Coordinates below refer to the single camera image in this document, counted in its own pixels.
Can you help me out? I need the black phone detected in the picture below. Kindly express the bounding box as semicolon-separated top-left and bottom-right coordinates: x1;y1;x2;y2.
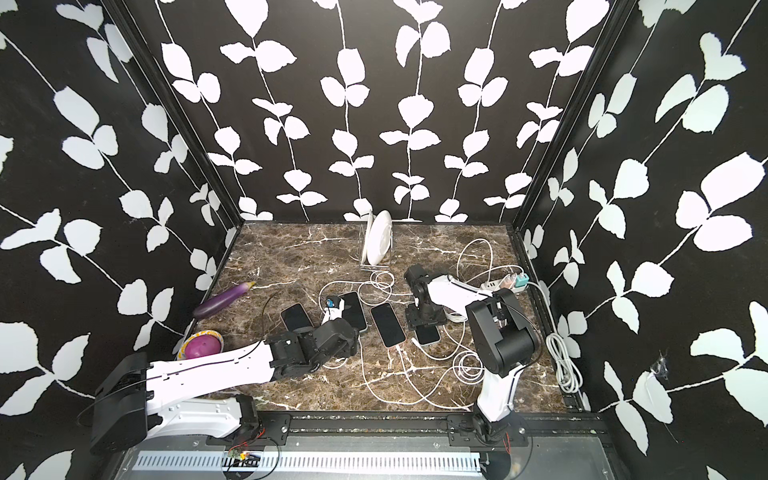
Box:
414;325;441;346
340;292;368;332
371;303;406;348
280;303;314;334

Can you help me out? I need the white charging cable bundle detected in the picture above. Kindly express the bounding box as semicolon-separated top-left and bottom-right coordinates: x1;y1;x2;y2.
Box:
317;236;532;412

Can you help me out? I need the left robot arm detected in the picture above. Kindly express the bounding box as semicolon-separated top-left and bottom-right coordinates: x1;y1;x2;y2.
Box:
90;293;366;455

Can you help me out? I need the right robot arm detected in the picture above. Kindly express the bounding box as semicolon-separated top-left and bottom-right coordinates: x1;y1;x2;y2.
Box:
405;265;541;444

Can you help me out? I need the white power strip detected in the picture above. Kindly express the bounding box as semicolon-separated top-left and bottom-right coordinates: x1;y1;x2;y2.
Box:
480;273;530;294

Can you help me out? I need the clear plate rack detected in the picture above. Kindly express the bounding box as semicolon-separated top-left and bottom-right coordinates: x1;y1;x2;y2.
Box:
359;214;394;269

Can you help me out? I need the white plate in rack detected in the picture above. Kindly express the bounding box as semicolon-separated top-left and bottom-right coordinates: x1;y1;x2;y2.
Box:
365;209;394;267

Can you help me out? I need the purple eggplant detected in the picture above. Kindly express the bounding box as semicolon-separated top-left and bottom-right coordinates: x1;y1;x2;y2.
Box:
192;282;255;320

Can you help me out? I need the purple onion in bowl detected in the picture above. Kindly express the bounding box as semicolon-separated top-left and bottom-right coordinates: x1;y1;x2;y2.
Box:
184;334;222;359

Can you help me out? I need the yellow rimmed bowl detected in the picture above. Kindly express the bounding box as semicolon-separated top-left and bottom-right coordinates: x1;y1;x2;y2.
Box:
177;330;224;360

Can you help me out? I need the white perforated strip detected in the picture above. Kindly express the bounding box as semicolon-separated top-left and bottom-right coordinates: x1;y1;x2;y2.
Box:
131;451;481;476

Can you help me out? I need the black front rail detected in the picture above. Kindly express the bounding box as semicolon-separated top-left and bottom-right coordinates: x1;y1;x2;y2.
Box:
119;409;613;448

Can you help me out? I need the thick white power cord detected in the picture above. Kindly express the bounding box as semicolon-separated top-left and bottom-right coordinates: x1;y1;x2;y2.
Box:
544;331;584;395

